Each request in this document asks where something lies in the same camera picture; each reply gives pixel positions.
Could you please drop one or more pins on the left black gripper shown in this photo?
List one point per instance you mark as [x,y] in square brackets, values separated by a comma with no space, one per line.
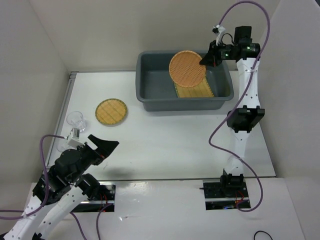
[105,148]

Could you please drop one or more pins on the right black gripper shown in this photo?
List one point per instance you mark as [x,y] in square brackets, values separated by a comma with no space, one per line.
[213,50]

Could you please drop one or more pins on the round orange woven basket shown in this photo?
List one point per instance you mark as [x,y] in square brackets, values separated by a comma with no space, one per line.
[185,69]

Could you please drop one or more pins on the square woven bamboo mat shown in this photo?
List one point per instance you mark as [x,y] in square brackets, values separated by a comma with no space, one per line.
[202,90]

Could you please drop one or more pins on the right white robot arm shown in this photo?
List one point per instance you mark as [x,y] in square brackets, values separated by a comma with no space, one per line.
[248,111]

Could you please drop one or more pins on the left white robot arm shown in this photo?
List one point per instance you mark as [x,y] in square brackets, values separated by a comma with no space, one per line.
[61,188]

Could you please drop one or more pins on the grey plastic bin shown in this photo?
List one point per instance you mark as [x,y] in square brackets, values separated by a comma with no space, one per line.
[156,91]

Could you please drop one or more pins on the round green-rimmed bamboo tray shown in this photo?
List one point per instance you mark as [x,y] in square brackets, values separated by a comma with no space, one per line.
[111,112]

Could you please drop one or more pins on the clear glass cup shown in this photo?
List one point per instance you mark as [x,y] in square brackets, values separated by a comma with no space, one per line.
[62,146]
[77,120]

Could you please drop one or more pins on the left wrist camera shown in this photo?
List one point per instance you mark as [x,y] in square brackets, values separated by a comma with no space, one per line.
[73,138]

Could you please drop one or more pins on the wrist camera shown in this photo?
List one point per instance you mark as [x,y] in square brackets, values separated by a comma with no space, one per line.
[219,31]
[73,138]

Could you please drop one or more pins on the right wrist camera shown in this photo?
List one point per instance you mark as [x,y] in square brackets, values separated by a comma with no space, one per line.
[219,31]

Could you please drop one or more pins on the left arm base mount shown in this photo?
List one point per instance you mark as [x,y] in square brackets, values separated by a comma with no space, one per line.
[104,200]

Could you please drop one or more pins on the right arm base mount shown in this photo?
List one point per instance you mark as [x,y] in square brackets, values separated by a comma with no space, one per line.
[218,198]

